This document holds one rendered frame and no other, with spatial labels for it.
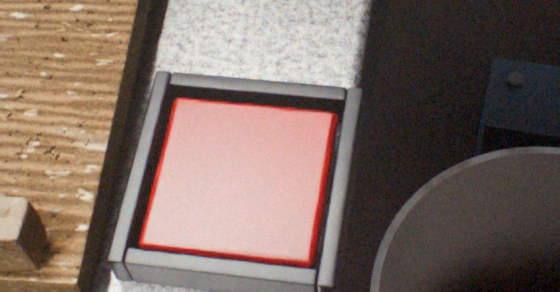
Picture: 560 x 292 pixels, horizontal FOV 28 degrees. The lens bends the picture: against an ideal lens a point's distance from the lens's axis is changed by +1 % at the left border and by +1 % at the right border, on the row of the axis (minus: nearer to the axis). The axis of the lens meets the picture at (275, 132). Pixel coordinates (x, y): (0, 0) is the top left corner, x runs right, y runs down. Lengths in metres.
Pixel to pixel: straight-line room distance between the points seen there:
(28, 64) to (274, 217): 0.11
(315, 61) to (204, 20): 0.05
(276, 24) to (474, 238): 0.74
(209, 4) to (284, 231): 0.11
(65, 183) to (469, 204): 0.73
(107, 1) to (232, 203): 0.10
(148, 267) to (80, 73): 0.08
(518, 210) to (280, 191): 0.75
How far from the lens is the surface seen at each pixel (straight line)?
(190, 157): 0.38
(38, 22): 0.42
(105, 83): 0.40
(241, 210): 0.37
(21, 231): 0.35
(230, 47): 0.42
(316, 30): 0.42
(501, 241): 1.17
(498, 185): 1.06
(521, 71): 1.50
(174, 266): 0.36
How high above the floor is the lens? 1.26
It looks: 59 degrees down
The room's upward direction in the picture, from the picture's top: 11 degrees counter-clockwise
